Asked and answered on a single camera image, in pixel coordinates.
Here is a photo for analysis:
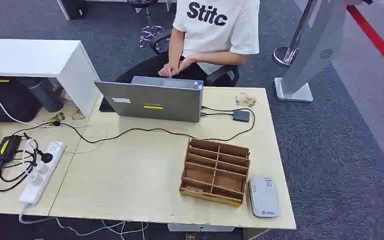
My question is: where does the white desk shelf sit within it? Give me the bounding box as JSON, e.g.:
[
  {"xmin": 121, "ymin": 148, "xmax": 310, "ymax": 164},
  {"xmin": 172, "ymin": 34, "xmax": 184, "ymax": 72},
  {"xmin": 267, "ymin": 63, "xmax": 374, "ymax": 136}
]
[{"xmin": 0, "ymin": 38, "xmax": 101, "ymax": 118}]

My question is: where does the wooden compartment box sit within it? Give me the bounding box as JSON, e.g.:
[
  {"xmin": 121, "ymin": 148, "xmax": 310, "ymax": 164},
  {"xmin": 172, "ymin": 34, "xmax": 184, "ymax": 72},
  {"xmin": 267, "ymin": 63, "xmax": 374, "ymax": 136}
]
[{"xmin": 179, "ymin": 138, "xmax": 252, "ymax": 209}]

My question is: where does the black computer case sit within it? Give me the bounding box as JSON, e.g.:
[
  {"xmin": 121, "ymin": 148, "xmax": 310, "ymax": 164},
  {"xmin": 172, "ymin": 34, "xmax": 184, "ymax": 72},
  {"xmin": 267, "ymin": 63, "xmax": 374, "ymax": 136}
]
[{"xmin": 0, "ymin": 76, "xmax": 43, "ymax": 123}]

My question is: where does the black office chair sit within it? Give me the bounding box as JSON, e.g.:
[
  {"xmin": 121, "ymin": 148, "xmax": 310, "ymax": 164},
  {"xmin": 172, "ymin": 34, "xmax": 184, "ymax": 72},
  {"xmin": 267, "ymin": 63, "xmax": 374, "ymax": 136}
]
[{"xmin": 148, "ymin": 30, "xmax": 240, "ymax": 88}]

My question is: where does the white power strip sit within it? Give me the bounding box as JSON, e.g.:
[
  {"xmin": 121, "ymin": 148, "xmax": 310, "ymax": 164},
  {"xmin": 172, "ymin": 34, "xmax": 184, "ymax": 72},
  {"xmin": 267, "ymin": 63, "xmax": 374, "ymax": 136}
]
[{"xmin": 18, "ymin": 141, "xmax": 67, "ymax": 206}]

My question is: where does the small black hub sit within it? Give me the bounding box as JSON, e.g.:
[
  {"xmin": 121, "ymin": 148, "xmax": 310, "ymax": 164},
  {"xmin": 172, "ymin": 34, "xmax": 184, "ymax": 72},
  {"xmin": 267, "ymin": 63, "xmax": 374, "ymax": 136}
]
[{"xmin": 232, "ymin": 110, "xmax": 251, "ymax": 123}]

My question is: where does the black power adapter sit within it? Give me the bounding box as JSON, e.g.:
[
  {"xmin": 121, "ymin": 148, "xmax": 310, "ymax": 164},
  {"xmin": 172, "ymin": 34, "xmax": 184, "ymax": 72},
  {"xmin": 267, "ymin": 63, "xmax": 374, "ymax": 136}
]
[{"xmin": 0, "ymin": 135, "xmax": 23, "ymax": 165}]

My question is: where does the black plug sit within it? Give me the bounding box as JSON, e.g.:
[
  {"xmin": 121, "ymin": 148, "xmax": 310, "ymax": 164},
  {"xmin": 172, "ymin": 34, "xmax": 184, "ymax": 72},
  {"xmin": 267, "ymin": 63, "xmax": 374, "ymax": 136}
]
[{"xmin": 36, "ymin": 149, "xmax": 54, "ymax": 164}]

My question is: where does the grey laptop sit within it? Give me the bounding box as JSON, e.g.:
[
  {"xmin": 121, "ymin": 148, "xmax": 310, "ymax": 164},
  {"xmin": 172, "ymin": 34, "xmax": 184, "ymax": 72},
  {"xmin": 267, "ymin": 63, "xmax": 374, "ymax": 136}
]
[{"xmin": 93, "ymin": 75, "xmax": 204, "ymax": 123}]

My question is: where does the grey card reader device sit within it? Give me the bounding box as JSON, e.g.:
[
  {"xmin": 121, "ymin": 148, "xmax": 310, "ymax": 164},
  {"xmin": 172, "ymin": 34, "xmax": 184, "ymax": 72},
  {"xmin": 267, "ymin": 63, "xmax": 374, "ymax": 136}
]
[{"xmin": 247, "ymin": 176, "xmax": 281, "ymax": 219}]

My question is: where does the black cable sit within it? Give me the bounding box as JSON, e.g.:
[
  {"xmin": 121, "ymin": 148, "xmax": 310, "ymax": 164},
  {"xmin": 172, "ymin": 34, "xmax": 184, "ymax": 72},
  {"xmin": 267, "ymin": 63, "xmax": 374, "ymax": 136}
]
[{"xmin": 12, "ymin": 105, "xmax": 256, "ymax": 145}]

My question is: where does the person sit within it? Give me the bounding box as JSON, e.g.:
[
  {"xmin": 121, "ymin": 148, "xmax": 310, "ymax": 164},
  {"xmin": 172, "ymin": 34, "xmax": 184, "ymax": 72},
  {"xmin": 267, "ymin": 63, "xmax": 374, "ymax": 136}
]
[{"xmin": 115, "ymin": 0, "xmax": 261, "ymax": 88}]

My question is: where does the person's hand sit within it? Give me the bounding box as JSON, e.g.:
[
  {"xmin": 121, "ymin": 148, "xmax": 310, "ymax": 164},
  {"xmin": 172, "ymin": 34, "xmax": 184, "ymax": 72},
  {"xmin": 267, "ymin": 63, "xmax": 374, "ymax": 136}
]
[{"xmin": 157, "ymin": 56, "xmax": 196, "ymax": 79}]

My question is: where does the black stool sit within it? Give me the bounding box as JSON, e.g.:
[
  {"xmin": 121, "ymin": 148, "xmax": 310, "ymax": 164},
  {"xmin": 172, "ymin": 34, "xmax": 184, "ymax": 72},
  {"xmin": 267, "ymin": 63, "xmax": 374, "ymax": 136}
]
[{"xmin": 127, "ymin": 0, "xmax": 165, "ymax": 49}]

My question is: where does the white cable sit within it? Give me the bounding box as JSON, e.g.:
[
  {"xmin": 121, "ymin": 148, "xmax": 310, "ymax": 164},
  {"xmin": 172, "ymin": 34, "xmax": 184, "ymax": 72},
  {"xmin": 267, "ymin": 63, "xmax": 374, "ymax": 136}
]
[{"xmin": 0, "ymin": 94, "xmax": 88, "ymax": 129}]

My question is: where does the chrome stanchion post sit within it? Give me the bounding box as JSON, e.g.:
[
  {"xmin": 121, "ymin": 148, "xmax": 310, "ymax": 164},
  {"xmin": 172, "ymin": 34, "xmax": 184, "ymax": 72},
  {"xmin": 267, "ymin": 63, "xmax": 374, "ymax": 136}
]
[{"xmin": 272, "ymin": 0, "xmax": 319, "ymax": 68}]

